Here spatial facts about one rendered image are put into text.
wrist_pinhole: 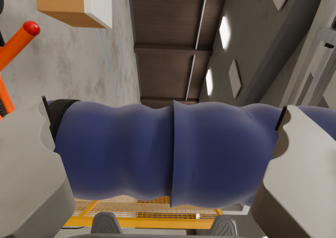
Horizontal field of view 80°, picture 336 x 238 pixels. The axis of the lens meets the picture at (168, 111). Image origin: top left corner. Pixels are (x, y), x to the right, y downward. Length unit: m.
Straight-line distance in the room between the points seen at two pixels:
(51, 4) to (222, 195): 1.74
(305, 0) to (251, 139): 3.64
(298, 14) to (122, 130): 3.83
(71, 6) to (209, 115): 1.56
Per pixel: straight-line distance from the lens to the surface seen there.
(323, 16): 2.65
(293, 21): 4.12
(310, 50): 2.71
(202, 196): 0.42
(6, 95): 0.53
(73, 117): 0.43
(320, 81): 2.51
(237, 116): 0.42
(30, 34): 0.41
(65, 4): 1.84
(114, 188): 0.43
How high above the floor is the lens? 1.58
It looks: 1 degrees up
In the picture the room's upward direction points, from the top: 92 degrees clockwise
